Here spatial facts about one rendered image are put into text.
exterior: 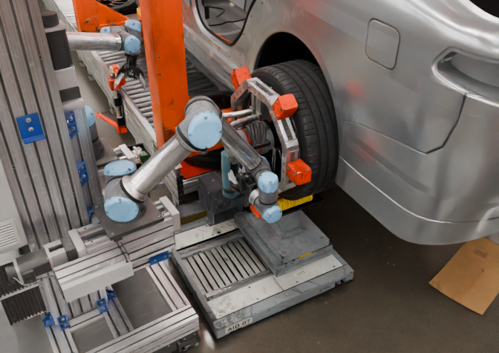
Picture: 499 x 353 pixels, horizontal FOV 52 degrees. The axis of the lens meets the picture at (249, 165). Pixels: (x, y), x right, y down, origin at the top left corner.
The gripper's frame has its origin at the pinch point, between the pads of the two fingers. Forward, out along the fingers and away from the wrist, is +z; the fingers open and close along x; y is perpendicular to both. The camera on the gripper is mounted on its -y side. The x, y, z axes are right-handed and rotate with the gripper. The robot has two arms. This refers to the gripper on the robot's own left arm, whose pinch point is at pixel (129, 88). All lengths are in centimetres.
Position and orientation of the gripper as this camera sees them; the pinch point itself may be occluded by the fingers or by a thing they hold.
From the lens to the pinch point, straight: 270.7
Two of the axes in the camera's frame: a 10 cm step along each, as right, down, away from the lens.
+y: 2.8, 5.3, -8.0
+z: -1.6, 8.5, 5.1
